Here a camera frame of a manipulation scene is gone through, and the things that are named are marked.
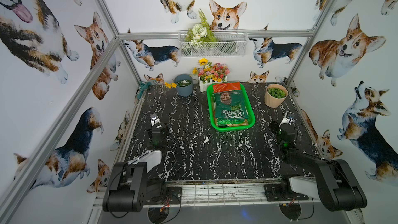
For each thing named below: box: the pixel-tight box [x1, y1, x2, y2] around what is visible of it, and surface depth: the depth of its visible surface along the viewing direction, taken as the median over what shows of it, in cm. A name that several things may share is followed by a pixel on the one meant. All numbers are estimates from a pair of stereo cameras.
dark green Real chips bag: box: [213, 90, 249, 119], surface depth 100 cm
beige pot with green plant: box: [264, 83, 289, 109], surface depth 103 cm
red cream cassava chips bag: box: [212, 81, 241, 93], surface depth 112 cm
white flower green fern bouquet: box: [182, 8, 218, 50], surface depth 82 cm
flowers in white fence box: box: [192, 58, 231, 92], surface depth 110 cm
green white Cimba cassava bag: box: [214, 118, 249, 128], surface depth 93 cm
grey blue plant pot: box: [173, 73, 194, 97], surface depth 116 cm
